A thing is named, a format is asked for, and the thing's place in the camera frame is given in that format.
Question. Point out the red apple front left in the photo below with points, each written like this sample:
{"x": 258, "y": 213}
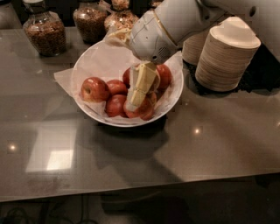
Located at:
{"x": 114, "y": 105}

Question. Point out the white paper liner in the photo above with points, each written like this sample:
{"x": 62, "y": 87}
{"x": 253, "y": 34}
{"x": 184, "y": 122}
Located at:
{"x": 110, "y": 62}

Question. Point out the red apple back centre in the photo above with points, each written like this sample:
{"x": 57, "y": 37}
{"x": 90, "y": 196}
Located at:
{"x": 126, "y": 77}

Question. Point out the glass cereal jar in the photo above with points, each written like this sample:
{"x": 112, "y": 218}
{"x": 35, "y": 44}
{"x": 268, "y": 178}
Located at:
{"x": 155, "y": 3}
{"x": 120, "y": 16}
{"x": 45, "y": 31}
{"x": 89, "y": 19}

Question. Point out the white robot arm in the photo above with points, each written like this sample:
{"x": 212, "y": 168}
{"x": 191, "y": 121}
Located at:
{"x": 185, "y": 18}

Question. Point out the white bowl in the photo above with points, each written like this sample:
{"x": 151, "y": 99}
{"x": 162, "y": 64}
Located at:
{"x": 100, "y": 83}

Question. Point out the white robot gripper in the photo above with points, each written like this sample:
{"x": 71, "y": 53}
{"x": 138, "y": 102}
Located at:
{"x": 150, "y": 39}

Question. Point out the large yellow-red top apple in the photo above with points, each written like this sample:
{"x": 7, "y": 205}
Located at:
{"x": 144, "y": 77}

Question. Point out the red apple middle left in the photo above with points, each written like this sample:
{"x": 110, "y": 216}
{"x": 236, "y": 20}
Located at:
{"x": 117, "y": 87}

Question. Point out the front stack paper bowls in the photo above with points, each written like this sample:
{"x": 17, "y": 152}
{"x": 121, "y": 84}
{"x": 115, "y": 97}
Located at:
{"x": 227, "y": 52}

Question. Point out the leftmost red apple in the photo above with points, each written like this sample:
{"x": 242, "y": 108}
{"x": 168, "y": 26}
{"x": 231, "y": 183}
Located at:
{"x": 94, "y": 89}

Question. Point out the red apple back right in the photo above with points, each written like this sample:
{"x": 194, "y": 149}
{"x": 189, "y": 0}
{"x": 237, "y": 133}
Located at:
{"x": 165, "y": 76}

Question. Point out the red apple front centre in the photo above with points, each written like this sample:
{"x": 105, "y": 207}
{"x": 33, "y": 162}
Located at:
{"x": 145, "y": 111}

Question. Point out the red apple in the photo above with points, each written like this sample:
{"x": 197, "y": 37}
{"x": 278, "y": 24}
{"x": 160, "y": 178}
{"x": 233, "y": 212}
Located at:
{"x": 114, "y": 105}
{"x": 94, "y": 89}
{"x": 165, "y": 76}
{"x": 126, "y": 77}
{"x": 117, "y": 87}
{"x": 145, "y": 111}

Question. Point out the glass cereal jar far left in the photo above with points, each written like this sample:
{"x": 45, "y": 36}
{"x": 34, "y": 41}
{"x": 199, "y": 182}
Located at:
{"x": 45, "y": 31}

